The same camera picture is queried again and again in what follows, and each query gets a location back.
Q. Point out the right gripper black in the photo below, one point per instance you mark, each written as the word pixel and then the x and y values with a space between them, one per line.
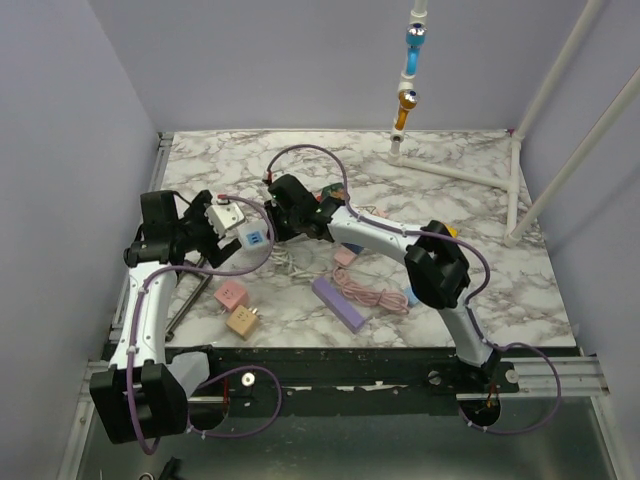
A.
pixel 281 235

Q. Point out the pink power strip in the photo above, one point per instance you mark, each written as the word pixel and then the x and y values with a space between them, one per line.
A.
pixel 347 253

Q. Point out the light blue plug adapter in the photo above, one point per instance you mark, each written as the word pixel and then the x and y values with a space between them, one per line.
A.
pixel 412 300

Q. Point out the white PVC pipe frame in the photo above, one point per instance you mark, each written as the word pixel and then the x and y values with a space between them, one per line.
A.
pixel 592 84

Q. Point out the dark green cube socket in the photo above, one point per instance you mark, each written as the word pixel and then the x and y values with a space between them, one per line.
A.
pixel 335 190

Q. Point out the pink cube socket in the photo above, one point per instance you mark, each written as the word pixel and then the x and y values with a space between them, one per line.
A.
pixel 231 294

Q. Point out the yellow cube socket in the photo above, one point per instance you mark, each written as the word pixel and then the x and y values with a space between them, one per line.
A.
pixel 452 231

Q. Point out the white power strip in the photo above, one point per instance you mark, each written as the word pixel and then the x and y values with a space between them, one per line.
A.
pixel 254 236

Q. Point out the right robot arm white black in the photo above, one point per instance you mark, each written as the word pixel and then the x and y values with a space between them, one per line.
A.
pixel 437 269

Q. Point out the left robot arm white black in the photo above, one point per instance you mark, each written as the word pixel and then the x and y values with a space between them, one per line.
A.
pixel 141 395

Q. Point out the beige cube socket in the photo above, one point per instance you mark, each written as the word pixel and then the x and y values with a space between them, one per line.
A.
pixel 243 321

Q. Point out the purple USB power strip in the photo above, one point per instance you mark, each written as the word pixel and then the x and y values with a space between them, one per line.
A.
pixel 338 305

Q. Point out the grey metal crank handle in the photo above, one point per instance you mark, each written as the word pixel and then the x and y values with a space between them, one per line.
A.
pixel 190 301

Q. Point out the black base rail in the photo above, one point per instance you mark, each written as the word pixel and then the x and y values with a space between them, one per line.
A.
pixel 256 382

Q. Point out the blue orange pipe stand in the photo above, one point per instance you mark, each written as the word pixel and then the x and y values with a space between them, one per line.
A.
pixel 407 96

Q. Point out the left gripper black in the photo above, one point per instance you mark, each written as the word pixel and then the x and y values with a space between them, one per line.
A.
pixel 212 251

